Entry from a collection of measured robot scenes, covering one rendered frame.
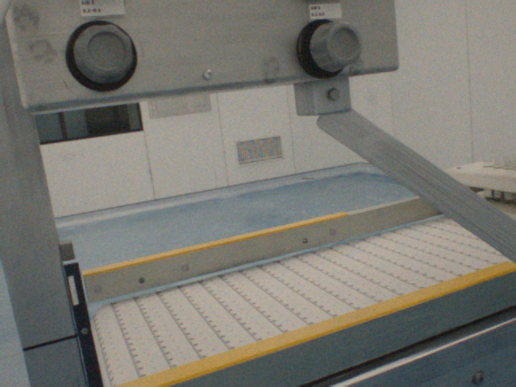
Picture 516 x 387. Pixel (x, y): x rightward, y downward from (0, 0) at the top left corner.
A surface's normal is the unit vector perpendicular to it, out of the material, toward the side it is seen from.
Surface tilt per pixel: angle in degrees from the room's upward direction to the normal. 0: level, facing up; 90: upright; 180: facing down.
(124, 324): 0
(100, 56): 90
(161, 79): 90
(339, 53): 90
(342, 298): 0
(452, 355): 90
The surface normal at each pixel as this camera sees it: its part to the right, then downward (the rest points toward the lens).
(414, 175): -0.17, 0.15
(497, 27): -0.92, 0.18
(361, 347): 0.40, 0.13
